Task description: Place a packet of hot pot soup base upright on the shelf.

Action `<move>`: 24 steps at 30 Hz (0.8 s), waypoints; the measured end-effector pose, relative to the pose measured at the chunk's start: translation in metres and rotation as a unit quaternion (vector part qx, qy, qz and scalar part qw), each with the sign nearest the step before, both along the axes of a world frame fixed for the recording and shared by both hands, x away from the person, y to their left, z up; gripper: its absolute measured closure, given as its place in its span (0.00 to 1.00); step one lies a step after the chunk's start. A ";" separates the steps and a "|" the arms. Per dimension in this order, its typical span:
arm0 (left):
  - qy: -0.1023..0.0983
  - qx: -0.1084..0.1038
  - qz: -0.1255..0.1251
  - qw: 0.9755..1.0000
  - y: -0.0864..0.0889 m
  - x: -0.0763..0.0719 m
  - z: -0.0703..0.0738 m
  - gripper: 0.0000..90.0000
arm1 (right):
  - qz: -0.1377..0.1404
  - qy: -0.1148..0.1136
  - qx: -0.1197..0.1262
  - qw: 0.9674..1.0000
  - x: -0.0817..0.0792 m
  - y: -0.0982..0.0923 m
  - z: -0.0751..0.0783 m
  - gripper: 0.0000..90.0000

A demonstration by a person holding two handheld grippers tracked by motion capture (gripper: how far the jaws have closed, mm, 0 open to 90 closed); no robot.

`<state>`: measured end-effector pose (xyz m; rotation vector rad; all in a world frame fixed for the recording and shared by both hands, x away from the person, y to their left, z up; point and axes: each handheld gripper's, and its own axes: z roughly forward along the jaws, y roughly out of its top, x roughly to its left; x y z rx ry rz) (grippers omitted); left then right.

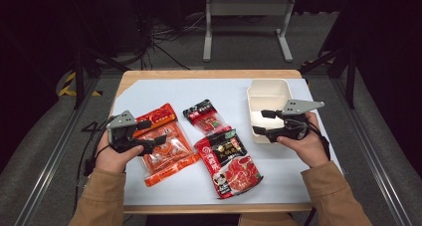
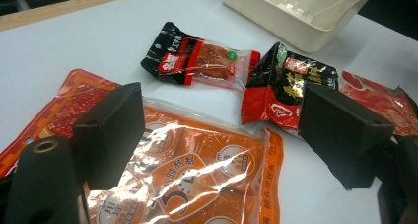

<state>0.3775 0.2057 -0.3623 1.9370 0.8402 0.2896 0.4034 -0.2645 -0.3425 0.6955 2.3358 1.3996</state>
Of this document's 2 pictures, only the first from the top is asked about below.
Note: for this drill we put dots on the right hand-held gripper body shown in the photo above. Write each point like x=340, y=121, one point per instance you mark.
x=298, y=107

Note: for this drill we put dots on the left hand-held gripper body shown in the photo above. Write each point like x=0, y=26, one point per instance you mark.
x=122, y=120

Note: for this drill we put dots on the cream plastic box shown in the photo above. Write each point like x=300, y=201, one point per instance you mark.
x=265, y=100

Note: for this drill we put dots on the orange clear seasoning packet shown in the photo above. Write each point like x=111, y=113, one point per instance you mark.
x=172, y=153

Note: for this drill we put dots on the large red black packet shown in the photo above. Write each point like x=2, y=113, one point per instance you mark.
x=229, y=163

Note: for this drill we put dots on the person's left hand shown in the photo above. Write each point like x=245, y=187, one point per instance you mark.
x=114, y=159

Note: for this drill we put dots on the person's right hand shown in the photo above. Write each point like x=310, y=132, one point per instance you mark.
x=310, y=149

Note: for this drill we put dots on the small black red packet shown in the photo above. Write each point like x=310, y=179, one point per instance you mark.
x=205, y=117

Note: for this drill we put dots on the black tripod stand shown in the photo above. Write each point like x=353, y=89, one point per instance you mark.
x=350, y=73
x=79, y=76

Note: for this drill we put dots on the white table mat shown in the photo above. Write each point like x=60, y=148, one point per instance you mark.
x=199, y=93

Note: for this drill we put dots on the yellow black floor tape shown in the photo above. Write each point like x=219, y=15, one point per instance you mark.
x=68, y=86

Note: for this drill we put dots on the wooden table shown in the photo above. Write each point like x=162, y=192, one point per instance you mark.
x=212, y=74

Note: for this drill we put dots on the grey metal stand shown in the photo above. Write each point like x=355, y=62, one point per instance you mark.
x=249, y=7

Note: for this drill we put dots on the aluminium floor rail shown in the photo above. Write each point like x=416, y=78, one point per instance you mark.
x=371, y=153
x=49, y=166

